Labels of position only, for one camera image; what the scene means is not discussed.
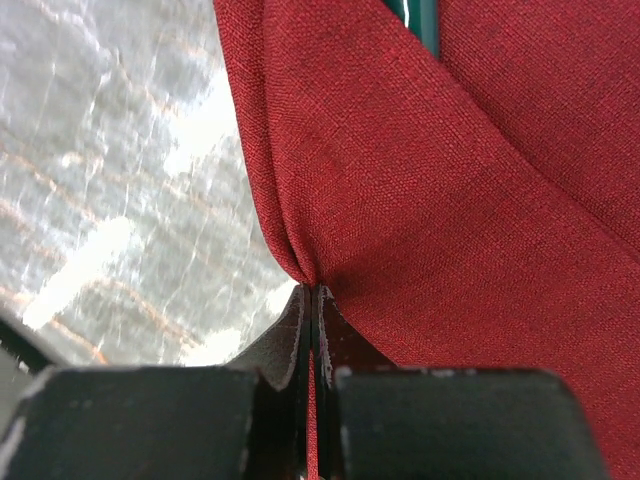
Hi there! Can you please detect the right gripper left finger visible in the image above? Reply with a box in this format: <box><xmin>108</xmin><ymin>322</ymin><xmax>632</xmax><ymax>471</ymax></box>
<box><xmin>1</xmin><ymin>286</ymin><xmax>310</xmax><ymax>479</ymax></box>

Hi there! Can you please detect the teal handled gold spoon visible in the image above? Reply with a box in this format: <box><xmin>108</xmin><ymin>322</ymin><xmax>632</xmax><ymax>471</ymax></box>
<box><xmin>383</xmin><ymin>0</ymin><xmax>440</xmax><ymax>59</ymax></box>

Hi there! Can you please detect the dark red cloth napkin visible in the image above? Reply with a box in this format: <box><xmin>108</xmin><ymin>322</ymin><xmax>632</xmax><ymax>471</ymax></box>
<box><xmin>215</xmin><ymin>1</ymin><xmax>639</xmax><ymax>479</ymax></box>

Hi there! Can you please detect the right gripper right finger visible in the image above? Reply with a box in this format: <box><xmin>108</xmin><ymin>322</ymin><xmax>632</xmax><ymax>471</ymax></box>
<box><xmin>310</xmin><ymin>286</ymin><xmax>609</xmax><ymax>479</ymax></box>

